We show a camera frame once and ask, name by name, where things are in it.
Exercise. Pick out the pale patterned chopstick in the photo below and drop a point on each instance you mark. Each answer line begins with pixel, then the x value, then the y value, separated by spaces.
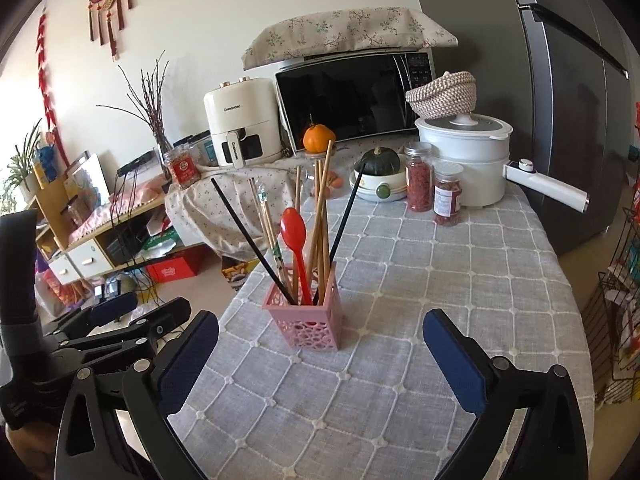
pixel 267 215
pixel 257 205

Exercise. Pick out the green potted plant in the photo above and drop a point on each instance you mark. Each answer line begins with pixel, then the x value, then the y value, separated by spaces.
pixel 22 160

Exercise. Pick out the red plastic spoon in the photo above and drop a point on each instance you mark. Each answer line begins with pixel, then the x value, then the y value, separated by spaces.
pixel 294 232

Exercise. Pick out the wooden low cabinet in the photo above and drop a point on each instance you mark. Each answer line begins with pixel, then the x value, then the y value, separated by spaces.
pixel 90 240

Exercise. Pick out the bare branches in vase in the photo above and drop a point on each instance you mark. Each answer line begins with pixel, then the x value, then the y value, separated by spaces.
pixel 150 100

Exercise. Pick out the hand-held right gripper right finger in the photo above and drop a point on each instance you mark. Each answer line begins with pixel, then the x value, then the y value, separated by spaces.
pixel 455 360

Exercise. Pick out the nut jar with red label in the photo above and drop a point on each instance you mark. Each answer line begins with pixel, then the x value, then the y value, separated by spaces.
pixel 186 170

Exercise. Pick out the cherry print cloth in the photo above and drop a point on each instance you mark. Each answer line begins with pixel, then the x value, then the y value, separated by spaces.
pixel 220 210

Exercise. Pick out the short jar of red berries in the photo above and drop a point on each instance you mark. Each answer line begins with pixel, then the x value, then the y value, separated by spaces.
pixel 447 197

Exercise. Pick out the cream air fryer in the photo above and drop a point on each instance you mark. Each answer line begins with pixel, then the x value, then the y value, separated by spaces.
pixel 242 120

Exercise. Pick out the dark green squash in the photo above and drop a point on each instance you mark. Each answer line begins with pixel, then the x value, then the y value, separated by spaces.
pixel 377 161

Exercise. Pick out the black chopstick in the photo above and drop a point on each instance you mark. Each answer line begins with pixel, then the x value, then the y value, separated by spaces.
pixel 342 225
pixel 245 230

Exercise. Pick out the red knot wall ornament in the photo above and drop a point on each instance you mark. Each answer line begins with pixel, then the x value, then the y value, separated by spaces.
pixel 107 0

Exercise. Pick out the grey checked tablecloth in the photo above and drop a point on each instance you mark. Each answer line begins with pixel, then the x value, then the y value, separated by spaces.
pixel 425 285

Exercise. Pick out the grey refrigerator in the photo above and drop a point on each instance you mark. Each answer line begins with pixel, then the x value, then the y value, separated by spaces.
pixel 550 110

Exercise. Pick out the black microwave oven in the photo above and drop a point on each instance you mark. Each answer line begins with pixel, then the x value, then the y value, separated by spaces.
pixel 350 95

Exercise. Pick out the red gift box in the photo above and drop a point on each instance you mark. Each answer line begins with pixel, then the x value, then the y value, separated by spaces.
pixel 172 269

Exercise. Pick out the pink utensil holder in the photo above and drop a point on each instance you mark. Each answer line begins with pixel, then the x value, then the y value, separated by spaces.
pixel 310 325

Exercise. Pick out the wooden chopstick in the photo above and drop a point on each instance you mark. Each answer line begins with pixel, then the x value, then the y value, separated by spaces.
pixel 297 185
pixel 314 247
pixel 318 185
pixel 325 175

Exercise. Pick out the large orange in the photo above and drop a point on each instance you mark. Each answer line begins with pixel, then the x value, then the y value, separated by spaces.
pixel 318 137

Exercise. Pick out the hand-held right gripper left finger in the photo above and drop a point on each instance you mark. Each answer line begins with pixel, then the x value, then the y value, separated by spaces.
pixel 190 360

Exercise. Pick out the dark lidded storage jars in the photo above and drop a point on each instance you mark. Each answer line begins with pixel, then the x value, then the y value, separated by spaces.
pixel 205 147

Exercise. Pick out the tall jar of goji berries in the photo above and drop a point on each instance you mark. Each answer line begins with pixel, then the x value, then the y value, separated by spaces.
pixel 418 180

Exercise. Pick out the white electric cooking pot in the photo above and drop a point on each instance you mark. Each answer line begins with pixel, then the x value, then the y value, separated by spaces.
pixel 465 165

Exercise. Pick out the yellow cardboard box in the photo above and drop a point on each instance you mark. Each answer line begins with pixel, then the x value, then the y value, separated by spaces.
pixel 237 272

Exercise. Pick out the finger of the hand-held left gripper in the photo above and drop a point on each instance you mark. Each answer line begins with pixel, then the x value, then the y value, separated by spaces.
pixel 114 306
pixel 150 332

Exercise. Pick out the stack of white bowls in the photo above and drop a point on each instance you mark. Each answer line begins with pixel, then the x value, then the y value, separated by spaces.
pixel 380 190

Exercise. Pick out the floral microwave cover cloth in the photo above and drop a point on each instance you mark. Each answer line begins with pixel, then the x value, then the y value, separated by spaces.
pixel 350 32

